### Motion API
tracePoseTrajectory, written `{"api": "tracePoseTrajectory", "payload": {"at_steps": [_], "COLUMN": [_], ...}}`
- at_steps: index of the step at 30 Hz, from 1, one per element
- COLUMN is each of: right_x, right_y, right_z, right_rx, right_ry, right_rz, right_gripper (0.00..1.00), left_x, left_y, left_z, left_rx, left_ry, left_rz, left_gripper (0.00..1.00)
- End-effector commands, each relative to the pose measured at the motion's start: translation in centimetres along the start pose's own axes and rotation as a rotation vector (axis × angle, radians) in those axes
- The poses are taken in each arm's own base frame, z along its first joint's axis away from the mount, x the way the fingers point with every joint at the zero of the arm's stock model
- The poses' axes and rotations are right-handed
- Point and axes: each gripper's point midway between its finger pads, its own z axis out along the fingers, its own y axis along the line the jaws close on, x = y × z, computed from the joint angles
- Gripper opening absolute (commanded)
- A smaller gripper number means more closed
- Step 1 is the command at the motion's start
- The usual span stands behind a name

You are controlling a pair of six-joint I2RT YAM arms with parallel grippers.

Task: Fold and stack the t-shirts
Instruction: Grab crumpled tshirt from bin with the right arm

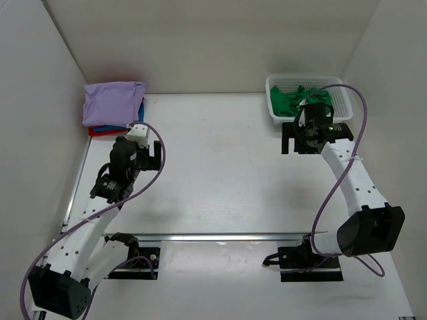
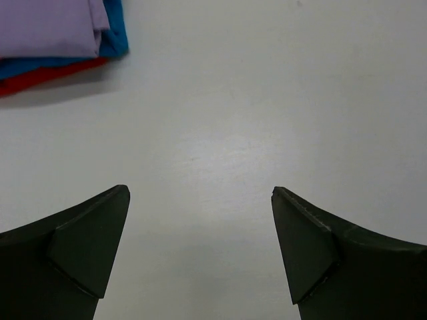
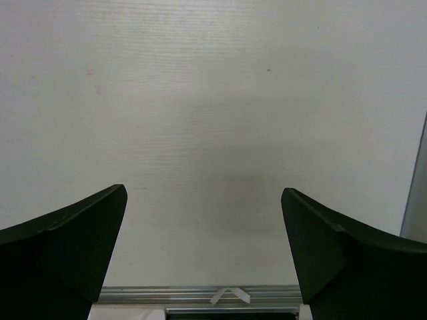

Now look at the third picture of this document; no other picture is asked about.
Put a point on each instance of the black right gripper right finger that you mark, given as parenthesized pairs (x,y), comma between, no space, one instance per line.
(347,269)

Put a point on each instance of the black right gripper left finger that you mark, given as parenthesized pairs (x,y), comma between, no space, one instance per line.
(54,266)

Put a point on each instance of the white tape strip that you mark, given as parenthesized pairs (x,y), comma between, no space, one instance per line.
(234,292)

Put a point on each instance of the aluminium table edge rail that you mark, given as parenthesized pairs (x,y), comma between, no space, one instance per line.
(196,294)

